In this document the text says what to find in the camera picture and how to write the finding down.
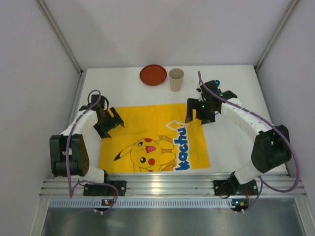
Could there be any yellow Pikachu cloth placemat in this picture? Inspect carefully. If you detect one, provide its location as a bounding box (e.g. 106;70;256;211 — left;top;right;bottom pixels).
98;103;211;173

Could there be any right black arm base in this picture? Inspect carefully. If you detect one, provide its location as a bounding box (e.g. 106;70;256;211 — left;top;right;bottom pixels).
213;180;258;197

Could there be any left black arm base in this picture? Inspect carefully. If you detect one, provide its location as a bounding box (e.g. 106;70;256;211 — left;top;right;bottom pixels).
83;180;127;196

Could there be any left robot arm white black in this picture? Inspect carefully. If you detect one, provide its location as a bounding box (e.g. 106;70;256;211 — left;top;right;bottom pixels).
49;94;124;183

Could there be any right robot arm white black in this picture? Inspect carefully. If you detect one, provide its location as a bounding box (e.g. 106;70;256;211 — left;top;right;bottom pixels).
185;80;291;186

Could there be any beige paper cup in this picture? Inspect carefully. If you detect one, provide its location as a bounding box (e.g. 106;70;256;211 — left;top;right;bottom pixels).
169;68;184;92

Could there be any red round plate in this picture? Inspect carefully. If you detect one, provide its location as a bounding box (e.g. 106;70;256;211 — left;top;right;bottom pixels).
139;64;167;86

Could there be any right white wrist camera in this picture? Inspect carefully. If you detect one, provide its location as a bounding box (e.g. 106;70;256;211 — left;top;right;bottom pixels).
196;85;205;102

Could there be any right aluminium frame post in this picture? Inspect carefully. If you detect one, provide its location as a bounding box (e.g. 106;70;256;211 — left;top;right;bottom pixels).
254;0;301;73

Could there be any aluminium frame post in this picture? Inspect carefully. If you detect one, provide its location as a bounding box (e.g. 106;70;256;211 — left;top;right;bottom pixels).
254;0;301;73
36;0;86;74

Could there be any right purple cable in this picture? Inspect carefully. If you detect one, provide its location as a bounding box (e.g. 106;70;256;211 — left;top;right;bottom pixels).
197;70;301;214

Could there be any perforated metal cable duct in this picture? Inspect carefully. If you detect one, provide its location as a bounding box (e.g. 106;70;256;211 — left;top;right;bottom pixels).
49;197;246;208

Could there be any left aluminium frame post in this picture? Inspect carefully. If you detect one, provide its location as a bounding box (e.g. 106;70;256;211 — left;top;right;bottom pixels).
36;0;86;74

